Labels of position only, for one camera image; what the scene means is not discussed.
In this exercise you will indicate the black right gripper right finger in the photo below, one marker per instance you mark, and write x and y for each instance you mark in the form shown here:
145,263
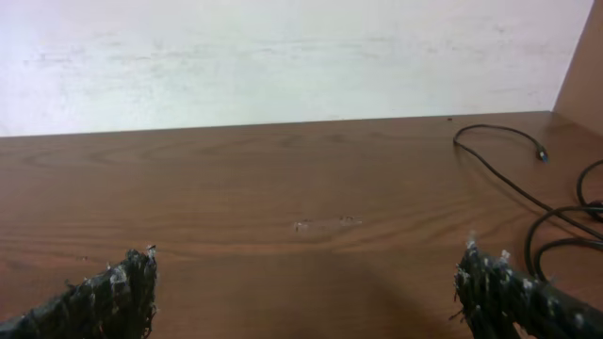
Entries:
500,302

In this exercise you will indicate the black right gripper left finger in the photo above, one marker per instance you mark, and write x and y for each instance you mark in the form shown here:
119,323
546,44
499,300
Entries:
118,303

